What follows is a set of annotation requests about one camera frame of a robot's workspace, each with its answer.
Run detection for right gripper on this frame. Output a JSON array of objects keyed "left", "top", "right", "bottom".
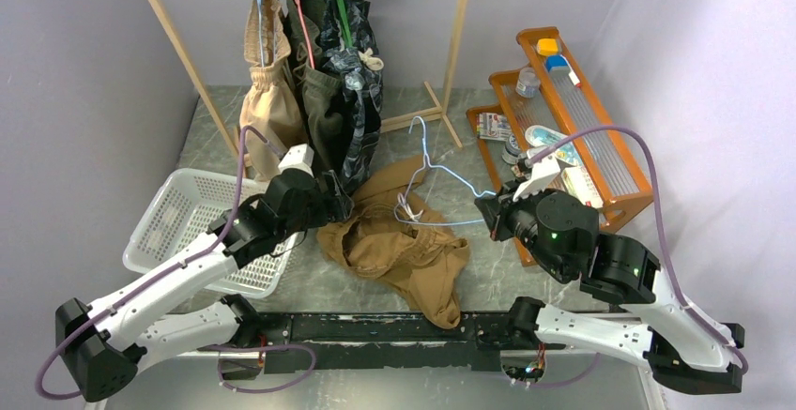
[{"left": 474, "top": 175, "right": 569, "bottom": 278}]

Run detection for brown shorts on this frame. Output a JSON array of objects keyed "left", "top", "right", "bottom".
[{"left": 316, "top": 155, "right": 471, "bottom": 329}]

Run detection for light blue wire hanger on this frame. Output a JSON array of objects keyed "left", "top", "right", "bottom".
[{"left": 392, "top": 115, "right": 498, "bottom": 228}]

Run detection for white plastic laundry basket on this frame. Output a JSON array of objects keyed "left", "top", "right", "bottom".
[{"left": 122, "top": 167, "right": 299, "bottom": 300}]

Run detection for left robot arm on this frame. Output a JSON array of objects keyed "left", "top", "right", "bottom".
[{"left": 48, "top": 166, "right": 353, "bottom": 402}]

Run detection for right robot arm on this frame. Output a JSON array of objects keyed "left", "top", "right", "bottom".
[{"left": 474, "top": 182, "right": 745, "bottom": 395}]

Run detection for beige shorts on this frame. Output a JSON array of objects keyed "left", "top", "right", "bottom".
[{"left": 239, "top": 0, "right": 308, "bottom": 181}]

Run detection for olive green shorts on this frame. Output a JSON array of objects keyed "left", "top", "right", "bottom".
[{"left": 285, "top": 0, "right": 348, "bottom": 173}]

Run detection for green hanger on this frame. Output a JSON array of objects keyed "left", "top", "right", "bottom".
[{"left": 335, "top": 0, "right": 354, "bottom": 48}]

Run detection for round tin can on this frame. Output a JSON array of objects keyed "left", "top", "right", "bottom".
[{"left": 501, "top": 134, "right": 524, "bottom": 165}]

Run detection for white red box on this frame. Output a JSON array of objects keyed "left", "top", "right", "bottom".
[{"left": 560, "top": 166, "right": 604, "bottom": 209}]

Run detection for colourful snack packet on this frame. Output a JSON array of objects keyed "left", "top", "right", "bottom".
[{"left": 476, "top": 112, "right": 513, "bottom": 142}]

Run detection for light blue oval package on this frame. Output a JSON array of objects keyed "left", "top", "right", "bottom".
[{"left": 525, "top": 125, "right": 583, "bottom": 167}]

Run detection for orange wooden shelf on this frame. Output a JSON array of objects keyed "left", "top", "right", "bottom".
[{"left": 466, "top": 26, "right": 659, "bottom": 268}]

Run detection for wooden clothes rack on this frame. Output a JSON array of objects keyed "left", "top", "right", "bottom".
[{"left": 147, "top": 0, "right": 468, "bottom": 157}]

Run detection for clear plastic jar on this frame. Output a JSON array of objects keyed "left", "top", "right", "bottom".
[{"left": 515, "top": 67, "right": 541, "bottom": 99}]

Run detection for blue white box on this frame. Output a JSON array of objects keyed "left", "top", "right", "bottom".
[{"left": 544, "top": 54, "right": 581, "bottom": 88}]

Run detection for yellow sponge block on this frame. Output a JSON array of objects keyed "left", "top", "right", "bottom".
[{"left": 536, "top": 38, "right": 561, "bottom": 57}]

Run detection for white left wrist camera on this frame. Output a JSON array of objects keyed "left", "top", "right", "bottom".
[{"left": 278, "top": 144, "right": 314, "bottom": 177}]

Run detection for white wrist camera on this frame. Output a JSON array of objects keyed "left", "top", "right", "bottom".
[
  {"left": 278, "top": 144, "right": 314, "bottom": 177},
  {"left": 512, "top": 150, "right": 573, "bottom": 202}
]

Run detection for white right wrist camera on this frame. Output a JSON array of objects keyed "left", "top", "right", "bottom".
[{"left": 512, "top": 150, "right": 573, "bottom": 202}]

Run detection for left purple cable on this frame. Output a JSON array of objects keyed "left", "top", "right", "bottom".
[{"left": 34, "top": 125, "right": 287, "bottom": 401}]

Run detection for purple cable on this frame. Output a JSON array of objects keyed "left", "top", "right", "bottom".
[
  {"left": 525, "top": 125, "right": 750, "bottom": 376},
  {"left": 34, "top": 125, "right": 287, "bottom": 401}
]

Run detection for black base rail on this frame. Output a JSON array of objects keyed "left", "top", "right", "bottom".
[{"left": 251, "top": 311, "right": 541, "bottom": 373}]

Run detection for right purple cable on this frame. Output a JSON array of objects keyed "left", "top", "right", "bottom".
[{"left": 525, "top": 125, "right": 750, "bottom": 376}]

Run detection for pink wire hanger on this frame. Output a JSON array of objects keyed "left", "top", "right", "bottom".
[{"left": 294, "top": 0, "right": 315, "bottom": 69}]

